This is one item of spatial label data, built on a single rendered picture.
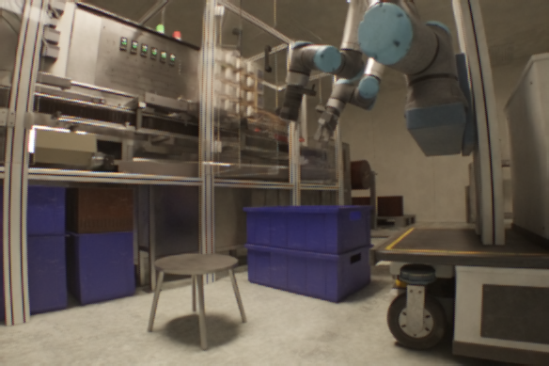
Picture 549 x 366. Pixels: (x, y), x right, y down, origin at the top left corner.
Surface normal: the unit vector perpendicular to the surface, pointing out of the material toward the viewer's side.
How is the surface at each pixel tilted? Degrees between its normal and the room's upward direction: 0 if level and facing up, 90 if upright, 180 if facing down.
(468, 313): 90
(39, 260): 90
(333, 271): 90
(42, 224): 90
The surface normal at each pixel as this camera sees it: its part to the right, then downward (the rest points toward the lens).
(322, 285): -0.68, -0.04
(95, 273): 0.75, -0.05
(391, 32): -0.84, 0.06
